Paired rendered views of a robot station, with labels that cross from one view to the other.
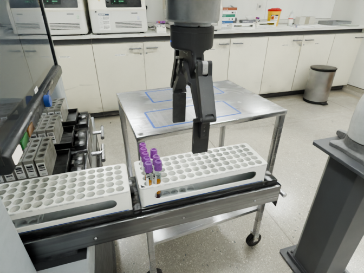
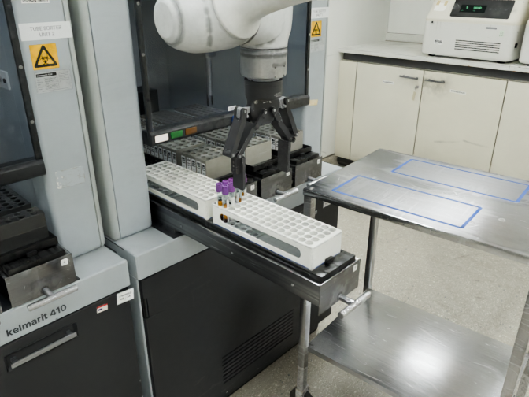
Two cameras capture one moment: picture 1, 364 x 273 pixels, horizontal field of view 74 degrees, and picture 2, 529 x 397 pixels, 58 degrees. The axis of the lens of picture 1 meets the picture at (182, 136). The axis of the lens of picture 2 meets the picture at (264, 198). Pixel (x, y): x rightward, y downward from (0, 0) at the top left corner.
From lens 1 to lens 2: 0.86 m
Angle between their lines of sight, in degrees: 54
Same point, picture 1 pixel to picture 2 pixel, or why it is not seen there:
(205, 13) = (248, 71)
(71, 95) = (445, 152)
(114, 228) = (190, 225)
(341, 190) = not seen: outside the picture
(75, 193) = (186, 186)
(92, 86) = (482, 148)
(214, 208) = (254, 262)
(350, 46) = not seen: outside the picture
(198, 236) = not seen: outside the picture
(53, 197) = (176, 182)
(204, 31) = (253, 84)
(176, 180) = (234, 213)
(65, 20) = (480, 38)
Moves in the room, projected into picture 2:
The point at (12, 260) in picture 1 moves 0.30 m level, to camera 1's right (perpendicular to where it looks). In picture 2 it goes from (131, 196) to (172, 250)
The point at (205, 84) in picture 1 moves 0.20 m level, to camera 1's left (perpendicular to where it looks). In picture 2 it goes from (234, 125) to (195, 105)
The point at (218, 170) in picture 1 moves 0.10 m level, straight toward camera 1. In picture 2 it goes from (269, 226) to (222, 233)
